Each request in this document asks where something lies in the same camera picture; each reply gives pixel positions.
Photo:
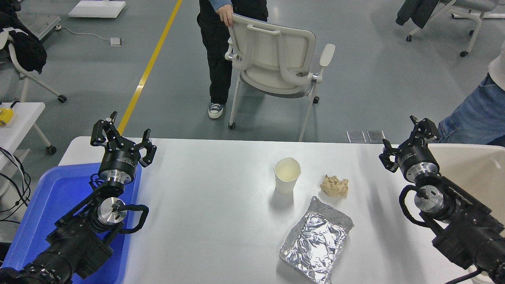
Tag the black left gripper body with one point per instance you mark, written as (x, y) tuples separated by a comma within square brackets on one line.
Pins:
[(118, 161)]

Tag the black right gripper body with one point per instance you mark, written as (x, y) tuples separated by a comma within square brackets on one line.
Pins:
[(416, 157)]

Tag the white paper cup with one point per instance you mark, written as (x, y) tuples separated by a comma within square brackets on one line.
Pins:
[(287, 181)]

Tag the white office chair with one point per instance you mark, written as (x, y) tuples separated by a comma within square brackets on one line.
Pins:
[(276, 51)]

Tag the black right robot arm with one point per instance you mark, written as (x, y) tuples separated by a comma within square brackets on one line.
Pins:
[(465, 232)]

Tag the crumpled tan paper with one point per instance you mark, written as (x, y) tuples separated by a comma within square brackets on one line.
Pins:
[(334, 186)]

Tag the person's right hand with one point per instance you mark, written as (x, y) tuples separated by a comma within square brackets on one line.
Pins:
[(225, 16)]

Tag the metal floor plate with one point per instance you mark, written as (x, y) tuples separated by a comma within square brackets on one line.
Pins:
[(376, 136), (356, 137)]

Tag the person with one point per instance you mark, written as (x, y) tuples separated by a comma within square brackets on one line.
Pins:
[(477, 114), (217, 59)]

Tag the large pale bin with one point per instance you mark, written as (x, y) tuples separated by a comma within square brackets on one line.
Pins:
[(473, 169)]

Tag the blue plastic tray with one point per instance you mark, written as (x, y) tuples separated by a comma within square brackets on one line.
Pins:
[(59, 193)]

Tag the white side table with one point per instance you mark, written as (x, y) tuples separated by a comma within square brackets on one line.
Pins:
[(23, 118)]

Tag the white wheeled chair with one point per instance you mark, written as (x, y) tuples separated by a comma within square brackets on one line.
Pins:
[(24, 75)]

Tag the yellow device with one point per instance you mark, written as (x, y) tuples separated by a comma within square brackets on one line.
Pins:
[(5, 115)]

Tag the silver foil tray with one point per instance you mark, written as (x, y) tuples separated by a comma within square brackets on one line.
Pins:
[(315, 240)]

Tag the black jacket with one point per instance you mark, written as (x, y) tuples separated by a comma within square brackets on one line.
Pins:
[(27, 51), (416, 12)]

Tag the white flat platform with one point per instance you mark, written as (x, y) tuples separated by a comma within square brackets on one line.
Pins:
[(96, 8)]

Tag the grey metal floor platform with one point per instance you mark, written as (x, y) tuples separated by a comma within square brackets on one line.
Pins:
[(39, 25)]

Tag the white table foot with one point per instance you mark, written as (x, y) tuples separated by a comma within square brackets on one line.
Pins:
[(489, 15)]

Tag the white chair with grey seat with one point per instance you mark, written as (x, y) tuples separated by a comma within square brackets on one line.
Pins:
[(473, 4)]

